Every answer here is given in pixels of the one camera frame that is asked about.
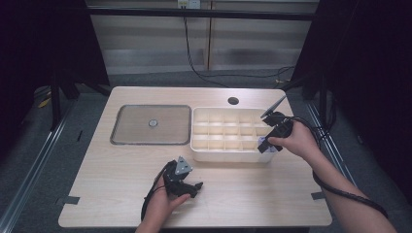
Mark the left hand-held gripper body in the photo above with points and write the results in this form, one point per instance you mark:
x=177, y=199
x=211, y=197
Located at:
x=176, y=184

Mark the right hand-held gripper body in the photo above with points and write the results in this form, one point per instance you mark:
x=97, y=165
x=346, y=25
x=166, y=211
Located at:
x=280, y=126

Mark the white divided storage box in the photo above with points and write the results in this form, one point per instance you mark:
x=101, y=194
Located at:
x=226, y=132

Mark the person's left hand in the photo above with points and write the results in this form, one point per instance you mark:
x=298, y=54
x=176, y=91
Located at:
x=162, y=204

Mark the person's right hand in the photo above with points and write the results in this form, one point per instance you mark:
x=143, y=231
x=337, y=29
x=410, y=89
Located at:
x=299, y=142

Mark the grey tape piece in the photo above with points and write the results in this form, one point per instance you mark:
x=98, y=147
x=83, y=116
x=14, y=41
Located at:
x=319, y=195
x=68, y=200

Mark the black curtain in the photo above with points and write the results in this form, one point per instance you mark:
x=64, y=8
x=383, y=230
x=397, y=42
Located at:
x=39, y=48
x=372, y=81

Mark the small black floor marker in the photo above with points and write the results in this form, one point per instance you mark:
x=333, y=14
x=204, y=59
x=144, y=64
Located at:
x=79, y=136

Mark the black stand leg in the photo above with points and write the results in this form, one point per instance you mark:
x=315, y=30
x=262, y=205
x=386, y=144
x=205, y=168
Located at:
x=55, y=103

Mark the yellow object on floor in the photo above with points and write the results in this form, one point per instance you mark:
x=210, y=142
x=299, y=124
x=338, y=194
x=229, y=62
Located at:
x=44, y=103

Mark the black stand frame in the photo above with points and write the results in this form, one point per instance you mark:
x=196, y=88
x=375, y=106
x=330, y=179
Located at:
x=312, y=87

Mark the metal floor rail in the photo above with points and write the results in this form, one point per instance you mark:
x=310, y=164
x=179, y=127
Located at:
x=35, y=161
x=333, y=152

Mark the black horizontal frame bar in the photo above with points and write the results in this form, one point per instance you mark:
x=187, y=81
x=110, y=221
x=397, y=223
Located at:
x=200, y=13

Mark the white wall power outlet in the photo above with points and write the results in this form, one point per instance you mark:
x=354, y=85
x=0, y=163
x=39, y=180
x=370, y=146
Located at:
x=188, y=4

